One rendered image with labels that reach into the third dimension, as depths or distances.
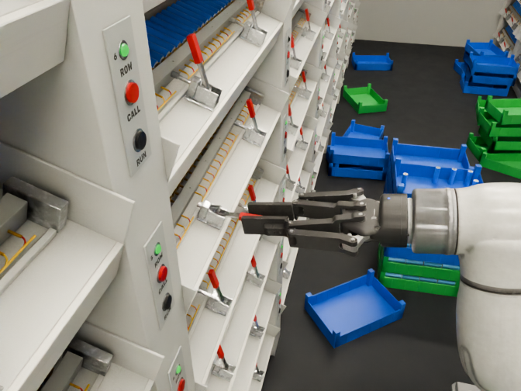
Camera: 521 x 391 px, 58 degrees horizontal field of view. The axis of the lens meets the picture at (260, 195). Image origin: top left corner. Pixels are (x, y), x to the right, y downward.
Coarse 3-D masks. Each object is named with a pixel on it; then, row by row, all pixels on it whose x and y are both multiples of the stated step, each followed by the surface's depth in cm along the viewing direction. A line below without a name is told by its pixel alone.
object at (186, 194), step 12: (240, 96) 101; (240, 108) 98; (228, 120) 92; (240, 120) 96; (228, 132) 90; (216, 144) 85; (228, 144) 88; (204, 156) 81; (204, 168) 79; (216, 168) 82; (192, 180) 75; (180, 192) 72; (192, 192) 73; (180, 204) 70; (180, 216) 70; (180, 240) 67
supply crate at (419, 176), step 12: (396, 168) 175; (408, 168) 176; (420, 168) 175; (432, 168) 174; (444, 168) 173; (480, 168) 168; (396, 180) 166; (408, 180) 175; (420, 180) 175; (432, 180) 175; (444, 180) 175; (456, 180) 175; (480, 180) 167; (396, 192) 161; (408, 192) 159
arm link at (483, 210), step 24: (456, 192) 61; (480, 192) 60; (504, 192) 59; (480, 216) 58; (504, 216) 57; (480, 240) 58; (504, 240) 57; (480, 264) 59; (504, 264) 58; (480, 288) 60; (504, 288) 58
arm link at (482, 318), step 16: (464, 288) 63; (464, 304) 63; (480, 304) 60; (496, 304) 59; (512, 304) 58; (464, 320) 63; (480, 320) 60; (496, 320) 59; (512, 320) 59; (464, 336) 63; (480, 336) 61; (496, 336) 59; (512, 336) 59; (464, 352) 64; (480, 352) 61; (496, 352) 60; (512, 352) 59; (464, 368) 66; (480, 368) 62; (496, 368) 60; (512, 368) 60; (480, 384) 63; (496, 384) 61; (512, 384) 60
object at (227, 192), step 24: (264, 96) 106; (264, 120) 102; (240, 144) 92; (264, 144) 95; (192, 168) 81; (240, 168) 86; (216, 192) 79; (240, 192) 81; (192, 240) 69; (216, 240) 71; (192, 264) 66; (192, 288) 57
